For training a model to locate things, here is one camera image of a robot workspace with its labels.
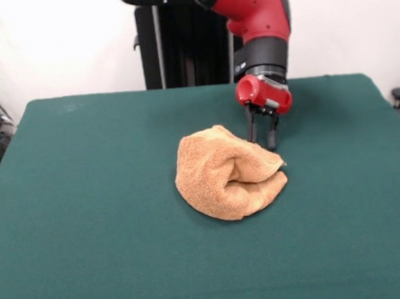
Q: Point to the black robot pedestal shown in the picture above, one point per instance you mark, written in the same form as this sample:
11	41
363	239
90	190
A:
178	47

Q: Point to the orange terry towel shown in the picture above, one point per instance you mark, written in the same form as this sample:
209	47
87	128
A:
206	180

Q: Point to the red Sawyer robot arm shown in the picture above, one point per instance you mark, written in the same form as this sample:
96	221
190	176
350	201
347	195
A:
258	10

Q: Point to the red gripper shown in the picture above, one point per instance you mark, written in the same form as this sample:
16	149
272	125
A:
254	93

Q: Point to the dark green table cloth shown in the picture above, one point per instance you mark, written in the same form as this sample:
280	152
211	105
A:
89	234

